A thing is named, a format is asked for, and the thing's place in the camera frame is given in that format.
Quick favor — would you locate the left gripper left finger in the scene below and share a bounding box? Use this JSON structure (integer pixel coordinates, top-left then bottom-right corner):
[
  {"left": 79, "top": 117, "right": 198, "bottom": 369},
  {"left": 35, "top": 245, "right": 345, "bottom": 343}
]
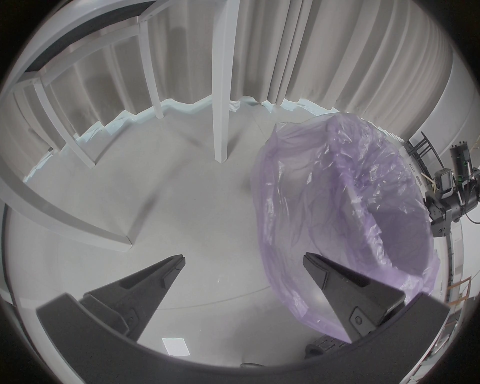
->
[{"left": 80, "top": 254, "right": 187, "bottom": 341}]

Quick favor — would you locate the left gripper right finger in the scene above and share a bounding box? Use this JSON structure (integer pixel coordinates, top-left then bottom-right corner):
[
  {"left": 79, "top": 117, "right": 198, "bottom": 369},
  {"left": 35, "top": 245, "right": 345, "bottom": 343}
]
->
[{"left": 302, "top": 252, "right": 408, "bottom": 344}]

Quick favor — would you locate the white trash bin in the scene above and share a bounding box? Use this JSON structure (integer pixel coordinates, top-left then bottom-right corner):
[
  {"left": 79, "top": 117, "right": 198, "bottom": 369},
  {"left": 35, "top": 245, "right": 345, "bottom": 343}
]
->
[{"left": 259, "top": 125, "right": 436, "bottom": 301}]

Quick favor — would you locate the purple plastic bag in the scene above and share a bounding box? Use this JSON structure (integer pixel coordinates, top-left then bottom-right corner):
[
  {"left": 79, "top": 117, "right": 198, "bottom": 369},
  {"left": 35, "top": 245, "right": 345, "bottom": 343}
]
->
[{"left": 251, "top": 112, "right": 442, "bottom": 344}]

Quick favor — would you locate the white table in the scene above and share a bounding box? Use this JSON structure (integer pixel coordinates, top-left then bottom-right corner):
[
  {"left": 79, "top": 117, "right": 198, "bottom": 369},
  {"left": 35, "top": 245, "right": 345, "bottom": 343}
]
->
[{"left": 0, "top": 0, "right": 241, "bottom": 252}]

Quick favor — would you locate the white curtain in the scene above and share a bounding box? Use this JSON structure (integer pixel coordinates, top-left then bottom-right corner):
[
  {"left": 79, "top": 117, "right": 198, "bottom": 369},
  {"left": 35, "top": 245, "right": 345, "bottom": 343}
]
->
[{"left": 0, "top": 0, "right": 455, "bottom": 177}]

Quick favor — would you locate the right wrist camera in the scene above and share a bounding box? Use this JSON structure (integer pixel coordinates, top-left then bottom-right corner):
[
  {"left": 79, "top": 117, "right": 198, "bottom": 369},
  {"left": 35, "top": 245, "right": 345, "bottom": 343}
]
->
[{"left": 434, "top": 169, "right": 454, "bottom": 198}]

